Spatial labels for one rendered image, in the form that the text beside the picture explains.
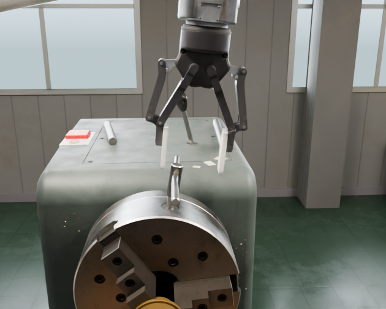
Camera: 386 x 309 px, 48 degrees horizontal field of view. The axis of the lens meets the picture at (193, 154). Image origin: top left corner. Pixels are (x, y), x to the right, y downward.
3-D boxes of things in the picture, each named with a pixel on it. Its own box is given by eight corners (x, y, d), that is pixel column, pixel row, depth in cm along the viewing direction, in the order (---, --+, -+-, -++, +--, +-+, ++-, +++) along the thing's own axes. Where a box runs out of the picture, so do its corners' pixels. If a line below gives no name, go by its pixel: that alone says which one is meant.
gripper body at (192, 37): (177, 21, 60) (172, 87, 63) (238, 28, 61) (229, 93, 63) (178, 21, 67) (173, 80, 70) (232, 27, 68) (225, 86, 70)
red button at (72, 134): (70, 136, 124) (69, 129, 124) (90, 136, 125) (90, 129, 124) (65, 141, 119) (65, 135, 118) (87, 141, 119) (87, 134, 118)
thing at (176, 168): (162, 217, 82) (171, 161, 79) (173, 219, 82) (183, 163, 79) (161, 222, 80) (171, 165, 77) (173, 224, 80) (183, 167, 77)
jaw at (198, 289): (172, 270, 83) (233, 262, 83) (175, 292, 84) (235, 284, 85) (174, 306, 72) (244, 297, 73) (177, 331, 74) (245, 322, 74)
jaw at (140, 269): (138, 279, 83) (98, 236, 79) (158, 265, 82) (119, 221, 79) (135, 317, 72) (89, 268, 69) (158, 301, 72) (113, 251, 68)
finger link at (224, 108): (203, 65, 68) (211, 62, 68) (228, 130, 71) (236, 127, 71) (204, 68, 64) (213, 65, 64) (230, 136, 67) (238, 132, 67)
